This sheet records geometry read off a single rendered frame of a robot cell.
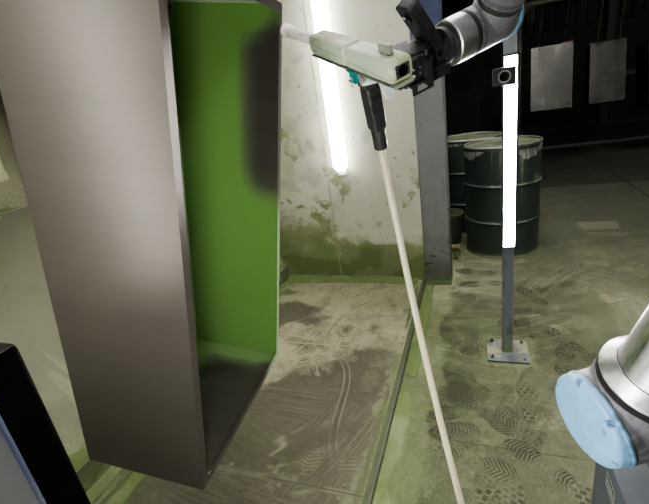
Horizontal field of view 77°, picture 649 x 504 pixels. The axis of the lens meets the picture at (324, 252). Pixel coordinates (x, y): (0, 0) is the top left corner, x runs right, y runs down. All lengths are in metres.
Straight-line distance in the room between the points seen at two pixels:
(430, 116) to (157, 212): 2.20
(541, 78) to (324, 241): 5.28
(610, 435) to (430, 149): 2.28
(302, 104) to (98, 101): 2.24
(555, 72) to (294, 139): 5.34
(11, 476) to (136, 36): 0.68
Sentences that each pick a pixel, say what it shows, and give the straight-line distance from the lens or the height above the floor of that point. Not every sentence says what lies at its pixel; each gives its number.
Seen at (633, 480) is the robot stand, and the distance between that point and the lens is 1.01.
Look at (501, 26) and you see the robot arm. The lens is 0.98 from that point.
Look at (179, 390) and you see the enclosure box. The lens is 1.06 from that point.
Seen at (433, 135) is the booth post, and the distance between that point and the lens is 2.81.
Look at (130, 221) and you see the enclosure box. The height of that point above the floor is 1.20.
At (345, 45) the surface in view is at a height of 1.45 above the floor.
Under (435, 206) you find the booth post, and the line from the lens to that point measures 2.90.
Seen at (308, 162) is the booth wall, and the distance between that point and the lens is 3.03.
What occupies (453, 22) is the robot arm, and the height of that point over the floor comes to 1.47.
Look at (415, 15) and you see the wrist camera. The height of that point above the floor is 1.48.
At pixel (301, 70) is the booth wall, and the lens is 3.00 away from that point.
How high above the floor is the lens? 1.36
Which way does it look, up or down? 20 degrees down
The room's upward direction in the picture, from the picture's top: 9 degrees counter-clockwise
